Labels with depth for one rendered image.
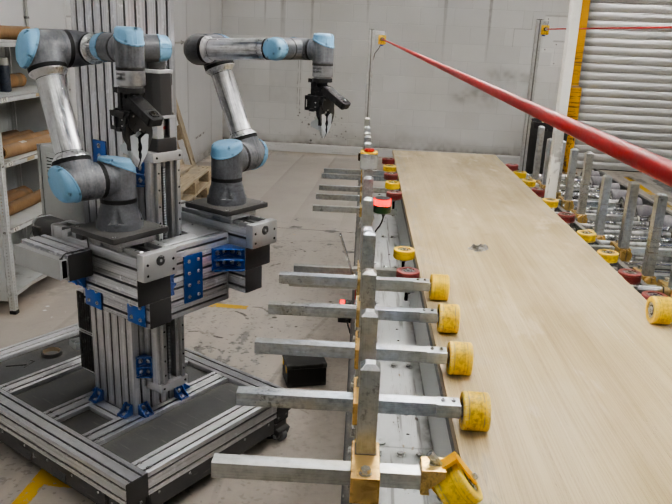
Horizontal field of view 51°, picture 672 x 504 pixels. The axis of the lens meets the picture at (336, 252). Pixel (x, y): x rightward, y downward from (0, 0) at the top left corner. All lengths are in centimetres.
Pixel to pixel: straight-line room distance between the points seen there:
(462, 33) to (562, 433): 874
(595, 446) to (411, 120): 876
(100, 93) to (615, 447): 195
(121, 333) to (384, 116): 770
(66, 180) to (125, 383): 95
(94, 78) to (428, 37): 774
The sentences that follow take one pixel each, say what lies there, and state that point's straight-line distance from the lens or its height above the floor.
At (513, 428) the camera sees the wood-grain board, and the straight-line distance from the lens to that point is 158.
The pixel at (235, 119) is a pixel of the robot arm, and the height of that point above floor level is 134.
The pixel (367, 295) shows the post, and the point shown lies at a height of 108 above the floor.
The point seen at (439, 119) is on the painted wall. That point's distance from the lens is 1012.
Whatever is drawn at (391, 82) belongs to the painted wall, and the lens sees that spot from 1007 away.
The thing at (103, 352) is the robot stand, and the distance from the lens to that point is 296.
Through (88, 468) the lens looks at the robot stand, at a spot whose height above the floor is 20.
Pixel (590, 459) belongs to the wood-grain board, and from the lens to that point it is 153.
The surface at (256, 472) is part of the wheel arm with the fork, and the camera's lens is 130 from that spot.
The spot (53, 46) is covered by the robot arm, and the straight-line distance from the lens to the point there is 239.
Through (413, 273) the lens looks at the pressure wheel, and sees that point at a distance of 243.
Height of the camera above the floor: 168
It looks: 17 degrees down
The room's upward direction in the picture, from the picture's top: 2 degrees clockwise
